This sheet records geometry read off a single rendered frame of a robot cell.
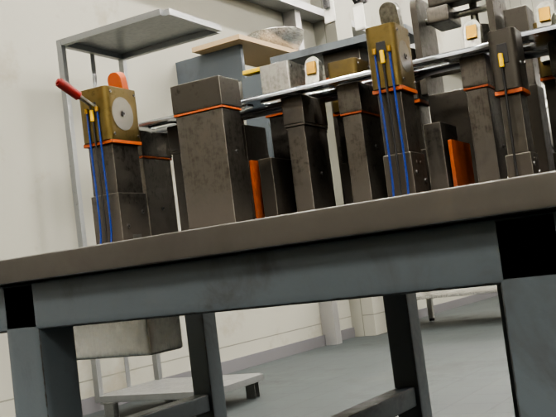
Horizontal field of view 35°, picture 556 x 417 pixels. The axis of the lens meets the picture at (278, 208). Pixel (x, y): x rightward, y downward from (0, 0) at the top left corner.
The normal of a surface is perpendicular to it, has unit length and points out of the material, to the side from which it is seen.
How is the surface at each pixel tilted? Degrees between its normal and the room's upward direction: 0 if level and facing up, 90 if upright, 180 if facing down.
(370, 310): 90
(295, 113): 90
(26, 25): 90
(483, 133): 90
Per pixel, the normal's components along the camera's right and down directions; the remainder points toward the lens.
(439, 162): -0.47, 0.00
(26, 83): 0.84, -0.14
